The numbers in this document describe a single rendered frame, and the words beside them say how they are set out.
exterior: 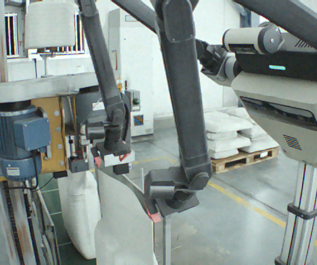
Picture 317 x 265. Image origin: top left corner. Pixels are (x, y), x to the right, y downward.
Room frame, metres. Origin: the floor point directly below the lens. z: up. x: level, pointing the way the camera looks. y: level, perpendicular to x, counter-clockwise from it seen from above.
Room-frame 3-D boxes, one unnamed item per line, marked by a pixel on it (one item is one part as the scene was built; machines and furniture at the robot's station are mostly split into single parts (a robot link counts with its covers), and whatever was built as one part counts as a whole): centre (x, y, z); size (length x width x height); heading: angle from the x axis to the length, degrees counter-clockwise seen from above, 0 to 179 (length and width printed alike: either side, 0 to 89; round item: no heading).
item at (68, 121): (1.34, 0.41, 1.26); 0.22 x 0.05 x 0.16; 28
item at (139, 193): (1.97, 0.27, 0.54); 1.05 x 0.02 x 0.41; 28
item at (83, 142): (1.24, 0.30, 1.14); 0.05 x 0.04 x 0.16; 118
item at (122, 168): (1.39, 0.16, 0.98); 0.09 x 0.05 x 0.05; 118
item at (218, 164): (4.32, -1.01, 0.07); 1.20 x 0.82 x 0.14; 120
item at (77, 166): (1.28, 0.34, 1.04); 0.08 x 0.06 x 0.05; 118
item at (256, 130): (4.30, -1.38, 0.44); 0.68 x 0.44 x 0.15; 118
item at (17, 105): (1.03, 0.49, 1.35); 0.12 x 0.12 x 0.04
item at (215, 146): (3.99, -0.85, 0.32); 0.66 x 0.43 x 0.15; 120
